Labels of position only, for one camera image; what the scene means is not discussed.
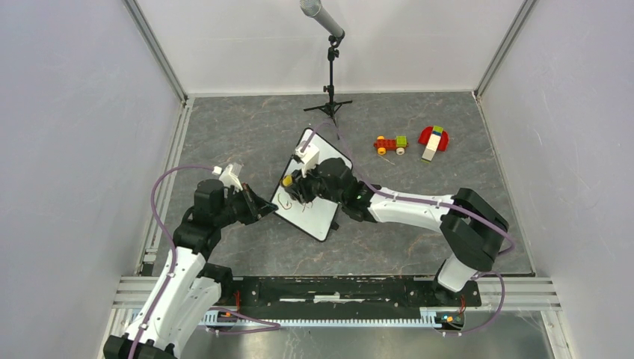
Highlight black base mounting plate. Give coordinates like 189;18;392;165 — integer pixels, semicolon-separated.
217;275;482;320

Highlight red white toy block figure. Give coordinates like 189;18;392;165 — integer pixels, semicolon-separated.
418;126;449;162

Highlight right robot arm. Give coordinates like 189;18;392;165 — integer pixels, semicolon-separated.
280;158;509;305

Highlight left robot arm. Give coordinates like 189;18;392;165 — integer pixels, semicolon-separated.
103;179;278;358

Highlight corner aluminium post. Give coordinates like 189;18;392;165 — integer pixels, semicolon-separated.
122;0;188;103
473;0;538;102

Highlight aluminium frame rail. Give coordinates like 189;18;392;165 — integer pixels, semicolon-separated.
111;275;561;329

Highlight left corner aluminium post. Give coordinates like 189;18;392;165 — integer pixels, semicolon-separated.
122;0;188;103

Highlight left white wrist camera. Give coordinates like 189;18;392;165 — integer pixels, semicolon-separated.
212;162;243;191

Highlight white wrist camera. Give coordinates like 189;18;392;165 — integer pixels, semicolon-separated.
292;141;320;178
212;162;243;191

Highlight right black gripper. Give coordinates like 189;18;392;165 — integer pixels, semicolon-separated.
287;158;345;205

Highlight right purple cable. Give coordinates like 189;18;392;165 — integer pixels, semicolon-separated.
300;121;516;336

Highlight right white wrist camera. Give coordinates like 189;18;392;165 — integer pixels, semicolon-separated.
292;141;320;178

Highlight right corner aluminium post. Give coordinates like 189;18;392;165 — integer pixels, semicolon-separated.
473;0;538;102

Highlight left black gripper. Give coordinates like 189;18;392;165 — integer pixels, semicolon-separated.
214;182;277;227

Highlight white whiteboard with red writing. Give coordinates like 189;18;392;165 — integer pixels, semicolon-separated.
271;135;353;242

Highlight black microphone tripod stand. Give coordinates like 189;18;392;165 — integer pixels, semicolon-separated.
303;33;353;129

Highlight yellow bone-shaped eraser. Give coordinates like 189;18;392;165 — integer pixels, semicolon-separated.
281;175;293;188

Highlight red toy block car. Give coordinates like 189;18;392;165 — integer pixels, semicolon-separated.
373;136;408;156

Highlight purple cable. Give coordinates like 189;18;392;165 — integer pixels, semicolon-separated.
126;165;283;359
300;121;516;336

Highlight grey microphone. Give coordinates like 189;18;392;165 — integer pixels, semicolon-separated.
299;0;345;39

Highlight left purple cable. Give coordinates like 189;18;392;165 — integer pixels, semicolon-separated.
126;165;283;359

